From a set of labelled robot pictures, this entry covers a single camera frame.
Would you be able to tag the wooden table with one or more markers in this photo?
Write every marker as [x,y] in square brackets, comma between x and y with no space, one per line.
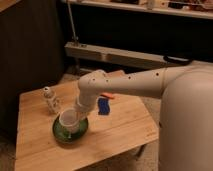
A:
[128,125]

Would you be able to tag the white toy figure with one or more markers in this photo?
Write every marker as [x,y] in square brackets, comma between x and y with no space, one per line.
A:
[51,100]

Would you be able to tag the blue sponge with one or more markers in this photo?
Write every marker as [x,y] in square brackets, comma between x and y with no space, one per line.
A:
[103,106]

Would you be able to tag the orange carrot toy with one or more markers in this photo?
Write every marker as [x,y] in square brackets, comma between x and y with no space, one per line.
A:
[108,95]

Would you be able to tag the green ceramic bowl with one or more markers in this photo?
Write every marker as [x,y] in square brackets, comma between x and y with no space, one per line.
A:
[61,135]

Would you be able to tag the upper wooden shelf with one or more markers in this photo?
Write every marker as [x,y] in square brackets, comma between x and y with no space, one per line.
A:
[186,8]

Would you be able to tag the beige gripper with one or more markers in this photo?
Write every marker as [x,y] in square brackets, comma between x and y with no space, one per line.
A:
[83,107]

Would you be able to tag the metal pole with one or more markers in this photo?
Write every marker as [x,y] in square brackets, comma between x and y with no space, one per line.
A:
[74,37]

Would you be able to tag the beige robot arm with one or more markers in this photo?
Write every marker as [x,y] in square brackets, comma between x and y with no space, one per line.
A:
[186,113]

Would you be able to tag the grey metal shelf beam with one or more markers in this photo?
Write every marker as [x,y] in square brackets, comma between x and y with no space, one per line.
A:
[125,57]

